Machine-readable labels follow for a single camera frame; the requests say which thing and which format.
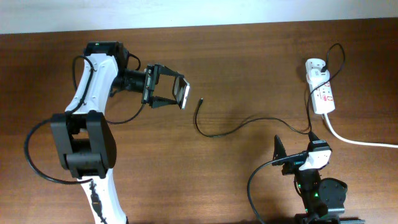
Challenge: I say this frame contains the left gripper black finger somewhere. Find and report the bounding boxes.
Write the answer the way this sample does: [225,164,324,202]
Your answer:
[154,64,184,78]
[150,96,178,109]

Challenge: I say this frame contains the black smartphone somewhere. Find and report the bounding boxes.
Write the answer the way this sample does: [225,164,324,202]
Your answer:
[172,77,190,110]

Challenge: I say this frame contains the black charger cable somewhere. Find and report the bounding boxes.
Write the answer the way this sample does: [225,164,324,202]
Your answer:
[194,42,346,138]

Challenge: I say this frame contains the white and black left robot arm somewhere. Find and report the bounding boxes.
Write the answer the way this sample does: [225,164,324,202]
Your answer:
[50,42,190,223]

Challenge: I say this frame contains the white charger plug adapter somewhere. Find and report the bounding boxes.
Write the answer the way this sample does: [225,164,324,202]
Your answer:
[307,68,330,83]

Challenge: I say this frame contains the white power strip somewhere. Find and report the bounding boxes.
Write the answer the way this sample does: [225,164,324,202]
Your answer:
[305,58,335,114]

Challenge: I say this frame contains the white power strip cord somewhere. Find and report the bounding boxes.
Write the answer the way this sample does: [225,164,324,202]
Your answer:
[322,113,398,149]

